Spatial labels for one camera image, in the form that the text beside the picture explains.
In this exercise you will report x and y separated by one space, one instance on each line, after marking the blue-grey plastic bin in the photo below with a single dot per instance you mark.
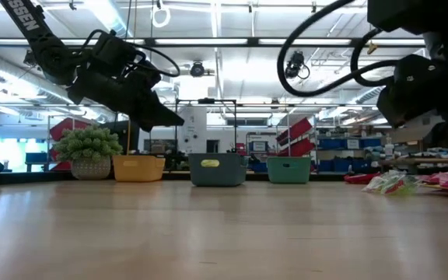
216 173

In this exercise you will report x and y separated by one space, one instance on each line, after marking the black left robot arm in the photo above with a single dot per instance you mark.
25 19

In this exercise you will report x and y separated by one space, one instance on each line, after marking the black overhead gantry beam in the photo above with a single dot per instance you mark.
253 41

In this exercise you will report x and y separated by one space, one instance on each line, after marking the black hanging device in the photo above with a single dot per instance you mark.
296 62

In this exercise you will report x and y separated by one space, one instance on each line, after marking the clear bag of green candy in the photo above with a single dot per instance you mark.
389 183

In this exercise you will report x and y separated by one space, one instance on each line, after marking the green artificial potted plant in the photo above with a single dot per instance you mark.
88 144

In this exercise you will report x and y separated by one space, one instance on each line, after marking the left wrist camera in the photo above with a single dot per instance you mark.
115 50

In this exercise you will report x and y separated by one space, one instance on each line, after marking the black overhead camera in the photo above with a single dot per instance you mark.
197 70

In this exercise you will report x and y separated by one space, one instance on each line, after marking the black metal stand frame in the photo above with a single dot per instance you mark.
206 100

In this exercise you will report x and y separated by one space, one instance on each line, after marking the wooden workbench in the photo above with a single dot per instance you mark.
422 160

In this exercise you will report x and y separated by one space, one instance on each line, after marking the blue storage bin shelf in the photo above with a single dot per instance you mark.
333 144

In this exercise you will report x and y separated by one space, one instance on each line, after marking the teal plastic bin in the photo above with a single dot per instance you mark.
288 171

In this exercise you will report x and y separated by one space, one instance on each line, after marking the yellow plastic bin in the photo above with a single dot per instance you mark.
138 169

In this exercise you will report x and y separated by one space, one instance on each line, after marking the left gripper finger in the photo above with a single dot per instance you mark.
156 114
146 126

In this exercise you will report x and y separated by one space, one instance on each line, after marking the black ceiling device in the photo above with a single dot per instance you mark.
29 58

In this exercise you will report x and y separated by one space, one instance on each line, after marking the white round pillar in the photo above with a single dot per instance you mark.
193 132

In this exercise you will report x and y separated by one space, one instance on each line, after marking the black room monitor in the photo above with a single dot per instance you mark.
124 136

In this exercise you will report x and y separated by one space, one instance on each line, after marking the black aluminium table frame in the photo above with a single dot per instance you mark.
33 178

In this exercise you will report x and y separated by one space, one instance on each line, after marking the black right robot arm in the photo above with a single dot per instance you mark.
403 15

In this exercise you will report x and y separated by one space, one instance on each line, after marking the white bottle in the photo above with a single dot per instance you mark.
389 149

